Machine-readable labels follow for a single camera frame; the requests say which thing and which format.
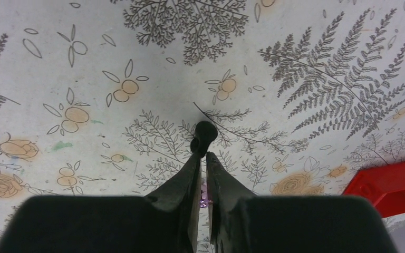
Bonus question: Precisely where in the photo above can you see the red plastic box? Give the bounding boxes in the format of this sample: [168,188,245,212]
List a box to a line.
[343,162,405,218]

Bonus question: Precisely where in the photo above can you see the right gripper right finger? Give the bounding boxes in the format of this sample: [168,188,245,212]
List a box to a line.
[206,152,397,252]

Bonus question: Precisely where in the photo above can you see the purple earbuds near front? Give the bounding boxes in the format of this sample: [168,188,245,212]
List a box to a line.
[199,178,209,208]

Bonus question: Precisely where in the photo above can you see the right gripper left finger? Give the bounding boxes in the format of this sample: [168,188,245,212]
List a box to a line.
[0,153,201,252]

